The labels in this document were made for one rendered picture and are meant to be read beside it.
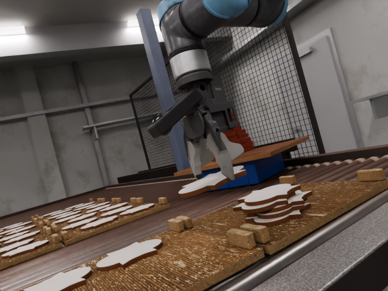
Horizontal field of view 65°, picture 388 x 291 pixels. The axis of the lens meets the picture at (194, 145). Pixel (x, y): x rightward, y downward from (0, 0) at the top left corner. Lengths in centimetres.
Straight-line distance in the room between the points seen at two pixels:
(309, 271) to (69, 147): 593
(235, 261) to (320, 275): 12
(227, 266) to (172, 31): 42
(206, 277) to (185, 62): 37
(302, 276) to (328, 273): 3
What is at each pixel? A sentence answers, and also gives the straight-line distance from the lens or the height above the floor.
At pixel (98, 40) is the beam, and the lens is 510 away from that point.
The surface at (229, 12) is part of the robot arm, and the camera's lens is 53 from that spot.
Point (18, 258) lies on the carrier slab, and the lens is 114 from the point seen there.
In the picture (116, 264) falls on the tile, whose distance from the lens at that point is 65.
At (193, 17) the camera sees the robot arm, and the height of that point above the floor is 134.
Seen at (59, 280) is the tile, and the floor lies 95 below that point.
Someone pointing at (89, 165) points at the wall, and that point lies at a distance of 623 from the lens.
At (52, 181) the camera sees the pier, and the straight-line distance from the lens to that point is 604.
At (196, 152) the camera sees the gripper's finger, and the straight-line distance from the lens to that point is 60.
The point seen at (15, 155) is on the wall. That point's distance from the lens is 627.
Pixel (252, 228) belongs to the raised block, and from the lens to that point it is 56.
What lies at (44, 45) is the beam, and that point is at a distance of 500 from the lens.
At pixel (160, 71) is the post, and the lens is 266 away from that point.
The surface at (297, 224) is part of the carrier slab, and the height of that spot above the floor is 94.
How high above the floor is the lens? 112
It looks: 1 degrees up
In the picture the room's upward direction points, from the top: 15 degrees counter-clockwise
